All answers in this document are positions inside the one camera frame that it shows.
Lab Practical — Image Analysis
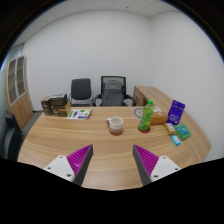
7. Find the white and maroon mug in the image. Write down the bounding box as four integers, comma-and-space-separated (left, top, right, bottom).
106, 116, 125, 136

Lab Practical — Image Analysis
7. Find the black sofa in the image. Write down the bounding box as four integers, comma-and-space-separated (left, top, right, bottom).
0, 112, 26, 162

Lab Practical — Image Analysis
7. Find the grey mesh office chair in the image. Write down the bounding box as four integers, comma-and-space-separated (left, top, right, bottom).
92, 75, 138, 108

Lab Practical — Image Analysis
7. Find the black office chair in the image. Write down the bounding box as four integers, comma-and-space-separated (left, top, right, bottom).
68, 77, 94, 108

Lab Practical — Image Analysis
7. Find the tan labelled packet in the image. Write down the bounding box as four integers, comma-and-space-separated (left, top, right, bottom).
163, 122, 178, 136

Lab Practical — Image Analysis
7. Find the green packet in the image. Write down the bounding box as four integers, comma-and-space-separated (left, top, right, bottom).
173, 123, 192, 141

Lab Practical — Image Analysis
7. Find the wooden side desk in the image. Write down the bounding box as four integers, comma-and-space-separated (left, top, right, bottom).
132, 85, 174, 108

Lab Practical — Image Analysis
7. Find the white leaflet with green print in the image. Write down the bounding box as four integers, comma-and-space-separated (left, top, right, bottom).
66, 108, 93, 120

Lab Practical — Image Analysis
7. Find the brown flat carton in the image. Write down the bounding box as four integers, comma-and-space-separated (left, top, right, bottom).
51, 101, 72, 118

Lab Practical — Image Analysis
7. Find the purple standing pouch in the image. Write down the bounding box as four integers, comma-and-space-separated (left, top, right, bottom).
166, 99, 186, 126

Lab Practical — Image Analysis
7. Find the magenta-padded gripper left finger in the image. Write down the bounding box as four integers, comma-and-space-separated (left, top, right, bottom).
43, 143, 95, 187

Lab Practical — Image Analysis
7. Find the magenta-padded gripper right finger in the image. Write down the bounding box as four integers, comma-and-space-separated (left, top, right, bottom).
132, 143, 182, 187

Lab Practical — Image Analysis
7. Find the green drink bottle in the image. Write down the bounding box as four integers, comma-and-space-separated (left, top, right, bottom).
138, 99, 155, 132

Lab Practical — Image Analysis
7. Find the flat round red coaster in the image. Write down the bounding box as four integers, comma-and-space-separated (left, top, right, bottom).
137, 124, 151, 134

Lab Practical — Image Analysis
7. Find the wooden shelf cabinet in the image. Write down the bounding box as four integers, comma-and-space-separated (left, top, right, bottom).
3, 55, 34, 131

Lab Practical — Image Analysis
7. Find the small blue packet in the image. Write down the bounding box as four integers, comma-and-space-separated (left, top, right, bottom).
170, 134, 182, 147

